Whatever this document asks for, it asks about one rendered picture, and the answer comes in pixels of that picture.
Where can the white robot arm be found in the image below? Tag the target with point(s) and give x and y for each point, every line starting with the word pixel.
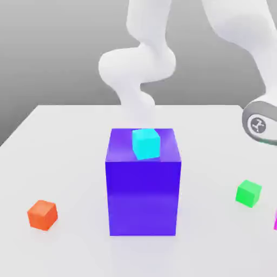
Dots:
pixel 138 62

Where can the small cyan cube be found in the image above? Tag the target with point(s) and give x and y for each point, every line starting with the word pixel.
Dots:
pixel 146 145

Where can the small green cube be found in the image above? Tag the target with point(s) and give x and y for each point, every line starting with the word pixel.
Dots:
pixel 247 193

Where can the small orange cube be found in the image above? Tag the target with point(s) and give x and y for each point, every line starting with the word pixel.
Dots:
pixel 42 215

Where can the small magenta cube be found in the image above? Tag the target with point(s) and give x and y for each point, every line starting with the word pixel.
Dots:
pixel 275 220

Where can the large blue box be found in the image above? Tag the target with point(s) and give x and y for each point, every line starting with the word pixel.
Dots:
pixel 142 194

